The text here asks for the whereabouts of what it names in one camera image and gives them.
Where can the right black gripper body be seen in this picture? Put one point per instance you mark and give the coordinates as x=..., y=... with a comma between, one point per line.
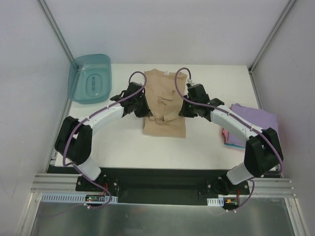
x=185, y=109

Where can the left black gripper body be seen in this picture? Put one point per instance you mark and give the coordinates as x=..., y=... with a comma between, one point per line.
x=143, y=109

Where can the beige t shirt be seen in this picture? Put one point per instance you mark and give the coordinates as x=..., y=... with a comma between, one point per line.
x=162, y=93

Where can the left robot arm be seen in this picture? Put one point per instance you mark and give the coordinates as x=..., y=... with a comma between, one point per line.
x=74, y=139

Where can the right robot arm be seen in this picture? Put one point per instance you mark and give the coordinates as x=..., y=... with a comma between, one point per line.
x=262, y=146

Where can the pink folded t shirt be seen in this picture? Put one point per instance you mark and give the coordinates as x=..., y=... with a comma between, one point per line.
x=225, y=133

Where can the teal plastic basin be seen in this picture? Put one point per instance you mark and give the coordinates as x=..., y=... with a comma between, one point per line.
x=90, y=79

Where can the teal folded t shirt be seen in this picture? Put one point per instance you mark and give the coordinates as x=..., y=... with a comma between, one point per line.
x=233, y=145

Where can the purple folded t shirt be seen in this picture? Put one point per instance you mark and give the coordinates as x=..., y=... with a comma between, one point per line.
x=258, y=117

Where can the right aluminium frame post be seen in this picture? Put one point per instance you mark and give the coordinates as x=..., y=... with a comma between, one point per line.
x=272, y=34

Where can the aluminium frame post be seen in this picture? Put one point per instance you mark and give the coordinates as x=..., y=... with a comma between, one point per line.
x=272, y=34
x=55, y=28

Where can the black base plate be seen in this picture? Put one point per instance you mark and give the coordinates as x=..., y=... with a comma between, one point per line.
x=155, y=186

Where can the right white cable duct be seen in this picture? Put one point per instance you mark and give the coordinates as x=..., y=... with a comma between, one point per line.
x=215, y=202

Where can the white cable duct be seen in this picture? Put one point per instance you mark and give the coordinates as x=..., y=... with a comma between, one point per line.
x=215, y=202
x=77, y=198

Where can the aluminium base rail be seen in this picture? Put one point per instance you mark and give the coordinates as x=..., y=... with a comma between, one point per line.
x=263, y=187

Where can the left white cable duct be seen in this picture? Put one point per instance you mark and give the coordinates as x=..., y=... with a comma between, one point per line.
x=77, y=198

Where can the left aluminium frame post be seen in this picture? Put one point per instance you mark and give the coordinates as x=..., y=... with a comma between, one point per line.
x=55, y=28

